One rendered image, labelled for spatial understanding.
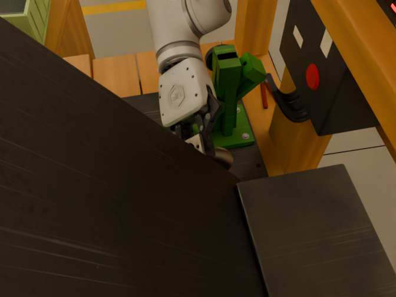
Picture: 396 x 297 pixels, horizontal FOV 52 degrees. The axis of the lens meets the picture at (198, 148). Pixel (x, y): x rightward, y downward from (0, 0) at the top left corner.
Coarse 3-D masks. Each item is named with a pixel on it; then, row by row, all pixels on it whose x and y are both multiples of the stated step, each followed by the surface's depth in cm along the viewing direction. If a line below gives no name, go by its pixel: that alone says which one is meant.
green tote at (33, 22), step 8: (32, 0) 136; (40, 0) 144; (48, 0) 154; (32, 8) 135; (40, 8) 143; (48, 8) 152; (8, 16) 127; (16, 16) 127; (24, 16) 128; (32, 16) 133; (40, 16) 142; (48, 16) 153; (16, 24) 130; (24, 24) 130; (32, 24) 134; (40, 24) 142; (32, 32) 134; (40, 32) 141; (40, 40) 140
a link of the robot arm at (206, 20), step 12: (192, 0) 70; (204, 0) 68; (216, 0) 68; (228, 0) 72; (192, 12) 70; (204, 12) 70; (216, 12) 70; (228, 12) 71; (204, 24) 71; (216, 24) 72
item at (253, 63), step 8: (248, 56) 91; (248, 64) 90; (256, 64) 91; (248, 72) 90; (256, 72) 90; (264, 72) 92; (240, 80) 93; (248, 80) 94; (256, 80) 92; (240, 88) 95; (248, 88) 94; (216, 96) 96; (224, 96) 96; (240, 96) 96; (224, 104) 98; (224, 112) 100
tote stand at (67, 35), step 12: (60, 0) 158; (72, 0) 166; (60, 12) 154; (72, 12) 166; (48, 24) 151; (60, 24) 151; (72, 24) 166; (84, 24) 184; (48, 36) 147; (60, 36) 149; (72, 36) 165; (84, 36) 184; (48, 48) 143; (60, 48) 149; (72, 48) 165; (84, 48) 183
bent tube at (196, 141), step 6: (192, 138) 67; (198, 138) 66; (192, 144) 68; (198, 144) 66; (204, 150) 65; (216, 150) 70; (222, 150) 71; (216, 156) 70; (222, 156) 71; (228, 156) 72; (216, 162) 71; (222, 162) 72; (228, 162) 73; (228, 168) 77
